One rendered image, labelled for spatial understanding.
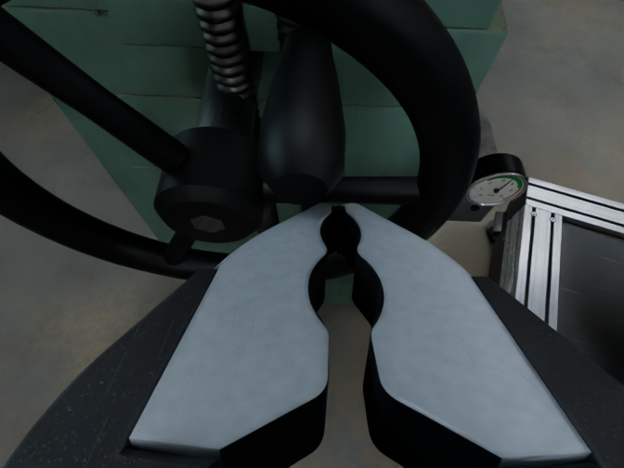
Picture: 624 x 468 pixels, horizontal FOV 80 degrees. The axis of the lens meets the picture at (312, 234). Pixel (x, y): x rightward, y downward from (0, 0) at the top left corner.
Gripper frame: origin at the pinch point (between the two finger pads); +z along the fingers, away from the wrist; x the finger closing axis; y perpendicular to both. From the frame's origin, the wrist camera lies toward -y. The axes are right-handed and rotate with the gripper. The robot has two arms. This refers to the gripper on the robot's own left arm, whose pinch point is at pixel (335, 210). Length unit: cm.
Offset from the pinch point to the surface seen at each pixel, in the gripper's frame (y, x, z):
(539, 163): 40, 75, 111
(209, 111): 0.3, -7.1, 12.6
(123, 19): -4.3, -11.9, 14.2
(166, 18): -4.5, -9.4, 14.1
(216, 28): -4.2, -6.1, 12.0
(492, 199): 13.2, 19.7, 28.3
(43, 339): 70, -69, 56
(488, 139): 9.5, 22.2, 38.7
